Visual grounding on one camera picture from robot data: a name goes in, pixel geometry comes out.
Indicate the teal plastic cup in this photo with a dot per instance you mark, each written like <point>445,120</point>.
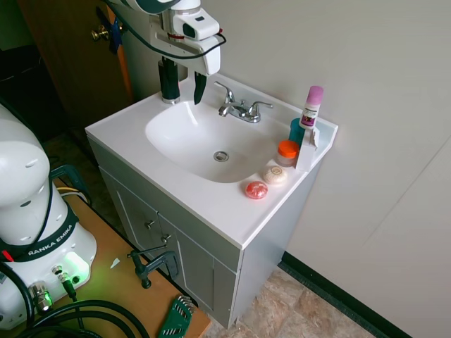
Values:
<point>296,131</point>

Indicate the black baseboard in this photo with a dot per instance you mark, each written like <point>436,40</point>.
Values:
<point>352,295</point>

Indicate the brown wooden door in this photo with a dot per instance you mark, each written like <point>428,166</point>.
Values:
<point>70,70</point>

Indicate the purple capped deodorant stick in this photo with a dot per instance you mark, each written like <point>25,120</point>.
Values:
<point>311,105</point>

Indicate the white carton box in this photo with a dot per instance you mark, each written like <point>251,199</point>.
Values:
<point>306,153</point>

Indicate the white paper scrap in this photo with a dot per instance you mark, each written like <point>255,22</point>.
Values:
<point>115,263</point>

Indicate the dark green C-clamp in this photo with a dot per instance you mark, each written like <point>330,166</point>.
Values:
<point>72,176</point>
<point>148,269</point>

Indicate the metal cabinet knob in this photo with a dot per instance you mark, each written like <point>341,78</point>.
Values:
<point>150,224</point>
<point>166,238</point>

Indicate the chrome sink drain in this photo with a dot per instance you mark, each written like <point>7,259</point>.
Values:
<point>221,156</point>

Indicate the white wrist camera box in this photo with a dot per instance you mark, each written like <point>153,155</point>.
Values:
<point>204,26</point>

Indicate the blue tape strip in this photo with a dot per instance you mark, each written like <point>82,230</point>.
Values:
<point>115,35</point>

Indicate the chrome sink faucet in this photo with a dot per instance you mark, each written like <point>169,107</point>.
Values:
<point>234,110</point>

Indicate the brass door knob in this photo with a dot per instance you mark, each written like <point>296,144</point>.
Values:
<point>99,33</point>

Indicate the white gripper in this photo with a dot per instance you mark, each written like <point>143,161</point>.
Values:
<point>172,47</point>

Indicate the grey vanity cabinet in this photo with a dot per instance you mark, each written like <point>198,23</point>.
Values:
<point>264,229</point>

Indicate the white sink vanity top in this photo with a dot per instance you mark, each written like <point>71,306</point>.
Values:
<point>197,141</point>

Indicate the orange lidded jar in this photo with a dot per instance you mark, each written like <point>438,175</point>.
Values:
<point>287,151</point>

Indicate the red round soap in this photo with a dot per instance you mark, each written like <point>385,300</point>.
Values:
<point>256,190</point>

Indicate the green hex key set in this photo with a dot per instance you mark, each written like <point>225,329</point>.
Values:
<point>176,317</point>

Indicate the cream round soap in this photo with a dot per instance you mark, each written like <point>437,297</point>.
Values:
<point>275,174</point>

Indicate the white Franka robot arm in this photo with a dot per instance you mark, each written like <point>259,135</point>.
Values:
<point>21,169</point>

